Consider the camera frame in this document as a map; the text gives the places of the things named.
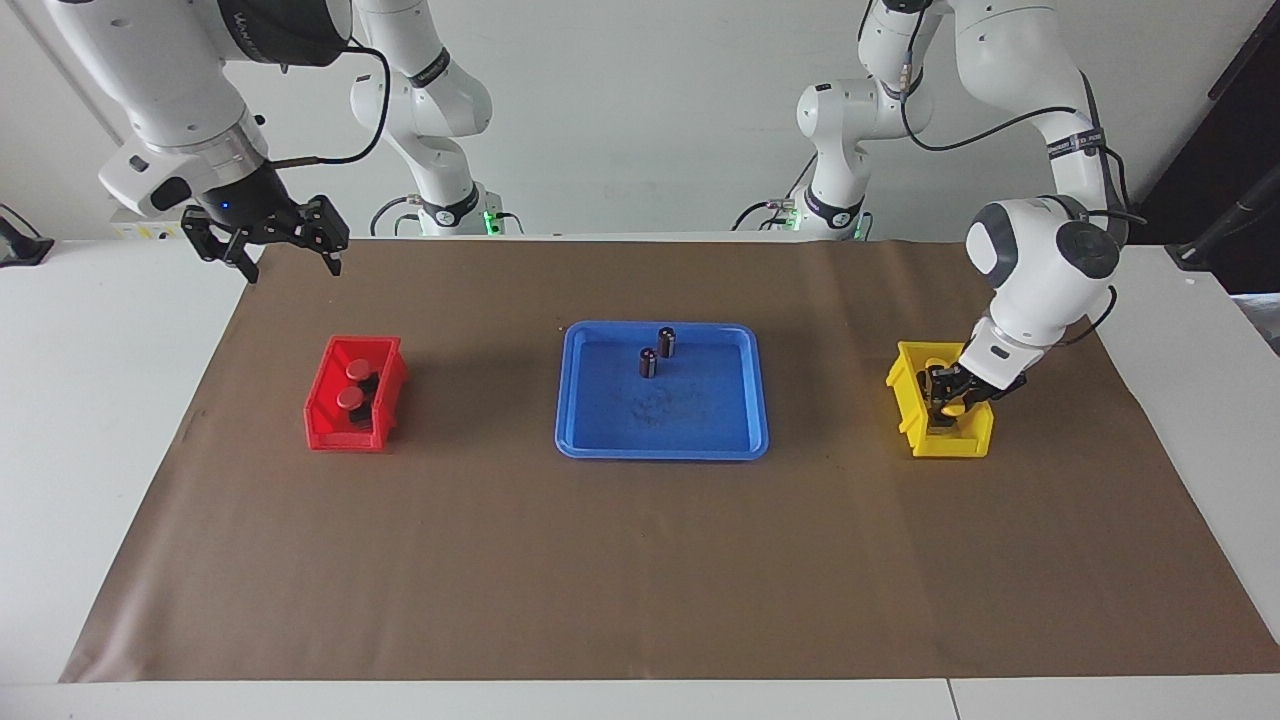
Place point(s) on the red plastic bin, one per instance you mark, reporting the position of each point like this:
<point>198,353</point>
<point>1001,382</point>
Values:
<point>345,440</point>

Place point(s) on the yellow push button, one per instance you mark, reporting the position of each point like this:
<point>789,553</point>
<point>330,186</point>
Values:
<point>953,408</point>
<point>936,366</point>

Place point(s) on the black backdrop panel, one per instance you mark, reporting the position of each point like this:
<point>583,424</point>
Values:
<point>1230,150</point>

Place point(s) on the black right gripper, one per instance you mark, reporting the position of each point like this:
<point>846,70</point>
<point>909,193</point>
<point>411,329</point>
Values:
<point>250,200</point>

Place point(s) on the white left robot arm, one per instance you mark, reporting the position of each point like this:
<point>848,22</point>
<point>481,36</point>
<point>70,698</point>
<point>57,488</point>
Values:
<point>1040,270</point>

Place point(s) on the black device at table edge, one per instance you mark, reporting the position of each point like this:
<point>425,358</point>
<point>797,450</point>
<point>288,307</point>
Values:
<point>20,248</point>

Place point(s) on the yellow plastic bin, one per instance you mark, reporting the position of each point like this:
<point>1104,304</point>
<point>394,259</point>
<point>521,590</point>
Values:
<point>950,447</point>

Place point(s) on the white wall socket box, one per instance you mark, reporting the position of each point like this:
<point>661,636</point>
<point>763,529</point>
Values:
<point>145,230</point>

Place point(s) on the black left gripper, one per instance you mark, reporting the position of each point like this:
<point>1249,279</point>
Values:
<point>965,380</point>

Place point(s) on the red push button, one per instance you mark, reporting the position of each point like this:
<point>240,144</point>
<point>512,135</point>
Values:
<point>357,370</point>
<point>350,398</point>

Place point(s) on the blue plastic tray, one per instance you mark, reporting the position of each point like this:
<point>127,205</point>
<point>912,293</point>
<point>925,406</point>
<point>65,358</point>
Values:
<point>610,440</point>

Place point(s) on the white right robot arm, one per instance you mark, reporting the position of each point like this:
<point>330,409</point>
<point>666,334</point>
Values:
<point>160,80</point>

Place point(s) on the black cylindrical capacitor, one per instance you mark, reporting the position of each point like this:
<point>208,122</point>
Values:
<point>667,343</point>
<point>648,364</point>

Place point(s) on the black stand pole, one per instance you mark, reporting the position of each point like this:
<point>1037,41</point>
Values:
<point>1200,250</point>

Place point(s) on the brown paper table mat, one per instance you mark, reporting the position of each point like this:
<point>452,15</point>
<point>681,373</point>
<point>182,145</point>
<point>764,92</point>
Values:
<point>640,560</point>

